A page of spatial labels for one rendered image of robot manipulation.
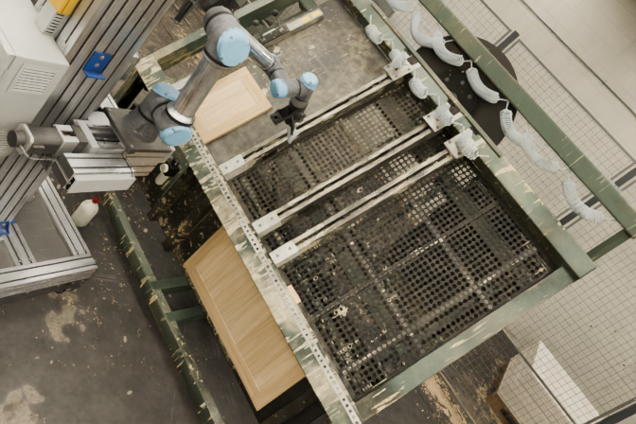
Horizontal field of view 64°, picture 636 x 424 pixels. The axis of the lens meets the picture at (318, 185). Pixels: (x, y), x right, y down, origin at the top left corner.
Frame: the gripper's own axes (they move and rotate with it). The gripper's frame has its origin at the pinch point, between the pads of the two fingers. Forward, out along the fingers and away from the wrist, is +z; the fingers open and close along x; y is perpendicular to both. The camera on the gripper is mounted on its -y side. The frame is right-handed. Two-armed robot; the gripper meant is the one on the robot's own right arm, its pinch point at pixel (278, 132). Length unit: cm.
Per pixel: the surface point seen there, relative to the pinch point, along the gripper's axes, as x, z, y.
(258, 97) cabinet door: 36.9, 24.1, 21.6
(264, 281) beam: -50, 39, -27
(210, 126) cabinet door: 37, 39, -5
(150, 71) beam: 86, 44, -13
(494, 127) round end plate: -44, -6, 125
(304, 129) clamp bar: 4.2, 13.2, 24.8
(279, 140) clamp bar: 6.2, 19.9, 12.9
